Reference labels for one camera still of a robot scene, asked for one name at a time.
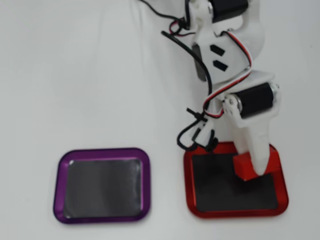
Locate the red studded block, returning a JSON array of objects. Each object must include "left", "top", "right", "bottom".
[{"left": 232, "top": 151, "right": 280, "bottom": 182}]

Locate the purple metal tray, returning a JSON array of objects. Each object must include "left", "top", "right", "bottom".
[{"left": 52, "top": 147, "right": 152, "bottom": 225}]

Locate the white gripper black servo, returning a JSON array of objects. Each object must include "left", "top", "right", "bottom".
[{"left": 219, "top": 70, "right": 281, "bottom": 176}]

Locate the red metal tray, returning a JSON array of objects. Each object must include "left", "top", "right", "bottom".
[{"left": 183, "top": 141, "right": 289, "bottom": 219}]

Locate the red white black servo wire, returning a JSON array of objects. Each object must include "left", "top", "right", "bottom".
[{"left": 168, "top": 21, "right": 253, "bottom": 120}]

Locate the small white camera mount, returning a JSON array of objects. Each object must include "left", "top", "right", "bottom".
[{"left": 186, "top": 107, "right": 219, "bottom": 152}]

